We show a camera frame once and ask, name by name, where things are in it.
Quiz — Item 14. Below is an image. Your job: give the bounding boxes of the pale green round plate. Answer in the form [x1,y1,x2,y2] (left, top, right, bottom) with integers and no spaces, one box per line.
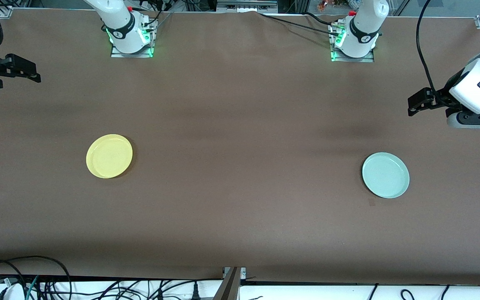
[362,152,410,199]

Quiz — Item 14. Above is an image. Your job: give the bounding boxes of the yellow round plate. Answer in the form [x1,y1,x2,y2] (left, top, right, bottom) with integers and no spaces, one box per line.
[86,134,133,179]

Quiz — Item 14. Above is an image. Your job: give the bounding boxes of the colourful toy pile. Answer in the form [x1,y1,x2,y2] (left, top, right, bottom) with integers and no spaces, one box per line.
[317,0,350,11]

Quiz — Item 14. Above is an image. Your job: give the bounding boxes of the brown table mat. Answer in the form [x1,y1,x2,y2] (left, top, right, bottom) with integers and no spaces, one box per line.
[0,8,480,286]

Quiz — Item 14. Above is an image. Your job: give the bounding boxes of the white shelf board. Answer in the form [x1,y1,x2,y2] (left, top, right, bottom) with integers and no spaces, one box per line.
[0,278,480,300]

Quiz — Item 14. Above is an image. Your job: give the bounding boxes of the aluminium profile beam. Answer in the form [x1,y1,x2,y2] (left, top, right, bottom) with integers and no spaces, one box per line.
[212,267,243,300]

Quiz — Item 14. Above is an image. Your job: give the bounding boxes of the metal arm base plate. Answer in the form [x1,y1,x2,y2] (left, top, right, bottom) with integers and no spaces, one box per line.
[110,19,154,58]
[330,23,375,63]

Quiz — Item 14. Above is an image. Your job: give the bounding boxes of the short black table cable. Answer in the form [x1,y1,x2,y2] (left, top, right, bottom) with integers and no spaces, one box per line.
[305,12,345,26]

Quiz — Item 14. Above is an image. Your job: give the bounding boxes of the grey base cable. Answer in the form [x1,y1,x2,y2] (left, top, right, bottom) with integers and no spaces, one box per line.
[152,12,175,32]

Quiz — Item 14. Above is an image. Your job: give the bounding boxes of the long black table cable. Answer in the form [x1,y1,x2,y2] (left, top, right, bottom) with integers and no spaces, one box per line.
[258,12,341,37]

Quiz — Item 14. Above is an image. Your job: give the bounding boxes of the aluminium frame bar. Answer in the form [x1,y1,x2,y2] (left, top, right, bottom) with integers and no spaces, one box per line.
[216,0,279,13]

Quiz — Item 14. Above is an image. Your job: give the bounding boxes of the large black cable loop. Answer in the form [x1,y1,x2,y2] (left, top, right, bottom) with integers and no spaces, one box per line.
[0,255,73,300]

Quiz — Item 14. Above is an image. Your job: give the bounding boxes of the green cable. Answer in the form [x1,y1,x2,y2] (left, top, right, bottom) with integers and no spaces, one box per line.
[25,275,40,300]

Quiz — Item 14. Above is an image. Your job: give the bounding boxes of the silver corner bracket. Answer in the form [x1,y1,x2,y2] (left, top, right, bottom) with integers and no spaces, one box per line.
[222,267,247,279]

